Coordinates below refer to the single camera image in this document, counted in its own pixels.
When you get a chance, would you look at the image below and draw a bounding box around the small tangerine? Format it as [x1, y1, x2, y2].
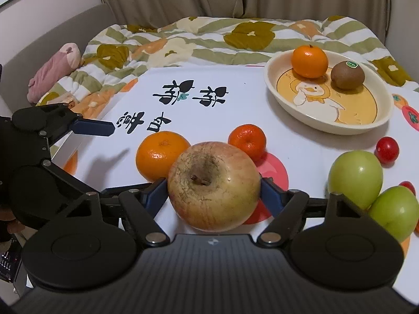
[228, 124, 267, 161]

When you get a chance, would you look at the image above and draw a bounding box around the large orange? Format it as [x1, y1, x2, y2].
[135, 131, 192, 182]

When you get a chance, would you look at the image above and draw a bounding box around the pink plush toy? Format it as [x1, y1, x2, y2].
[27, 42, 82, 104]

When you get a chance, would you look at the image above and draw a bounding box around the cream plate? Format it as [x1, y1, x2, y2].
[264, 49, 394, 135]

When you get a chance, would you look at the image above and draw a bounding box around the large yellow-red apple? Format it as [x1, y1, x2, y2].
[167, 141, 262, 231]

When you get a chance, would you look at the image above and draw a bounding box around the green apple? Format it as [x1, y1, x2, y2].
[367, 185, 419, 244]
[328, 150, 384, 210]

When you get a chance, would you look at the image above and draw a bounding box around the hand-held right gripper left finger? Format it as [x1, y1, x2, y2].
[64, 177, 171, 248]

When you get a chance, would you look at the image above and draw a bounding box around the red cherry tomato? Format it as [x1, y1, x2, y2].
[398, 181, 416, 197]
[375, 136, 400, 165]

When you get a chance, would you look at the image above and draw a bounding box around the beige padded headboard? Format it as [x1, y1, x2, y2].
[0, 3, 116, 108]

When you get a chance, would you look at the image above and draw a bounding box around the brown kiwi with sticker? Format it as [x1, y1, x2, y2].
[330, 60, 365, 90]

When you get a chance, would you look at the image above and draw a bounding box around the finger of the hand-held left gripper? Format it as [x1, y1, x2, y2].
[42, 159, 100, 197]
[37, 103, 116, 144]

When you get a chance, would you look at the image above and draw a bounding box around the person's left hand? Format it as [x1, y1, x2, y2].
[0, 207, 23, 235]

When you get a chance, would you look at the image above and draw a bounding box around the white printed tablecloth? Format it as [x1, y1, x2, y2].
[49, 65, 419, 298]

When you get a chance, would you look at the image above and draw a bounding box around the floral striped blanket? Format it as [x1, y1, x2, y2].
[35, 15, 419, 122]

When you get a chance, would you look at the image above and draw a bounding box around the medium orange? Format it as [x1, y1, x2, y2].
[291, 44, 329, 79]

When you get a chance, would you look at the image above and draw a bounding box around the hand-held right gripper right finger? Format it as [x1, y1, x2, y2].
[257, 177, 369, 248]

